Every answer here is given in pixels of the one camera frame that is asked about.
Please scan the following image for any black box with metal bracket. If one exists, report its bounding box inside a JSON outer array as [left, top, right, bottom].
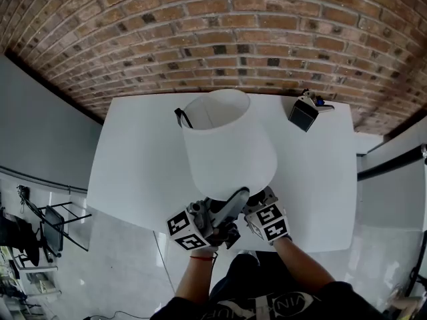
[[288, 89, 335, 133]]

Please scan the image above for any thin grey floor cable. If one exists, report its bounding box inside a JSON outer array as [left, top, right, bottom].
[[152, 230, 177, 296]]

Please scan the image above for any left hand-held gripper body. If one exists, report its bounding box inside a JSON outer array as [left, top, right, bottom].
[[166, 198, 242, 252]]

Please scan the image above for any black folding chair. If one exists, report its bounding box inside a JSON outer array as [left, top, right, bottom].
[[17, 185, 93, 267]]

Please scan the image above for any person's black printed shirt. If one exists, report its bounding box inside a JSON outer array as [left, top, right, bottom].
[[149, 252, 388, 320]]

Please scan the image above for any white shade table lamp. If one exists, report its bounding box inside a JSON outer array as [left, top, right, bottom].
[[173, 88, 279, 230]]

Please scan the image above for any person's right forearm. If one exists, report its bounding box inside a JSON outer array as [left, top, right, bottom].
[[272, 235, 336, 297]]

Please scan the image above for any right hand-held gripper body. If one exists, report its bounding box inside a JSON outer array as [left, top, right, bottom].
[[242, 185, 290, 245]]

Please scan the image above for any black floor cable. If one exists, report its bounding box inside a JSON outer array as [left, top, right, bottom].
[[82, 309, 151, 320]]

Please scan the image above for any person's left forearm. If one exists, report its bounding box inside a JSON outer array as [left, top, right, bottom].
[[174, 245, 219, 300]]

